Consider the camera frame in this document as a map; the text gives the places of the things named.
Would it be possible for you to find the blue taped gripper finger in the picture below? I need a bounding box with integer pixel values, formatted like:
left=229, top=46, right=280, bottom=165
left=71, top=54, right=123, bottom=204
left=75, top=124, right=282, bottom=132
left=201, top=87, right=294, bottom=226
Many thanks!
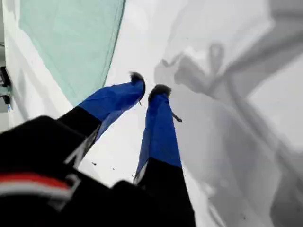
left=134, top=84, right=196, bottom=223
left=59, top=72, right=146, bottom=145

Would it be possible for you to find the pale green T-shirt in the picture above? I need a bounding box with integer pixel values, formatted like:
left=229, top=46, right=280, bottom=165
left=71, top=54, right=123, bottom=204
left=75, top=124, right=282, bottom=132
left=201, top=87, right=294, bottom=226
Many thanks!
left=18, top=0, right=127, bottom=108

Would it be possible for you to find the small black clamp block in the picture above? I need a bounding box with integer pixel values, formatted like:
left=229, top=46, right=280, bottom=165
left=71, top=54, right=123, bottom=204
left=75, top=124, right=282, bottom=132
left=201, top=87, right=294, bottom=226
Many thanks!
left=0, top=66, right=11, bottom=87

